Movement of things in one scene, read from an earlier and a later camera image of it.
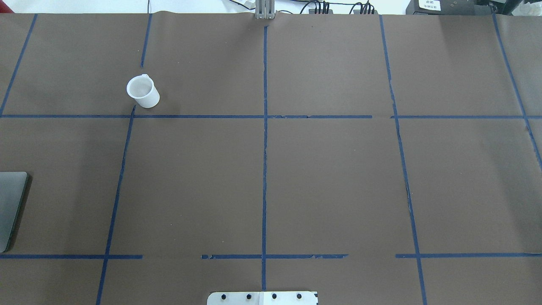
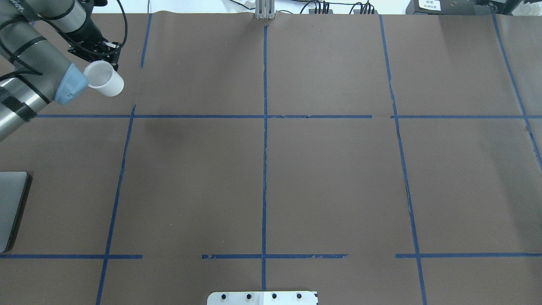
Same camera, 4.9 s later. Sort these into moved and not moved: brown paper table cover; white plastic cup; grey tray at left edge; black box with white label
Moved: white plastic cup
Not moved: black box with white label; brown paper table cover; grey tray at left edge
